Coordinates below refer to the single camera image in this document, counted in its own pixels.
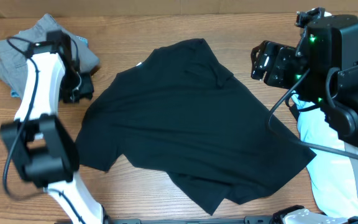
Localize black t-shirt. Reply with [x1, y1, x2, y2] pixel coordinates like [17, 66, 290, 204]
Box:
[75, 39, 315, 214]

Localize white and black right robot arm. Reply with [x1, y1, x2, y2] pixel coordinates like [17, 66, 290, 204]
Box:
[251, 7, 358, 194]

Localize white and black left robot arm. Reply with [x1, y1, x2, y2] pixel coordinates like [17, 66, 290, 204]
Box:
[0, 30, 112, 224]

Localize folded blue garment under trousers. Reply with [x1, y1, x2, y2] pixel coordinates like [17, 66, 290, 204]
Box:
[10, 35, 89, 99]

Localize folded grey trousers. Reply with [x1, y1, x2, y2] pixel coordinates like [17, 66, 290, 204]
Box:
[0, 14, 99, 98]

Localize light blue t-shirt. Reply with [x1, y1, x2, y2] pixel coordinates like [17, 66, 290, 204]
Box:
[297, 108, 358, 218]

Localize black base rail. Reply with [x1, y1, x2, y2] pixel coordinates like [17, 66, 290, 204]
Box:
[110, 215, 272, 224]

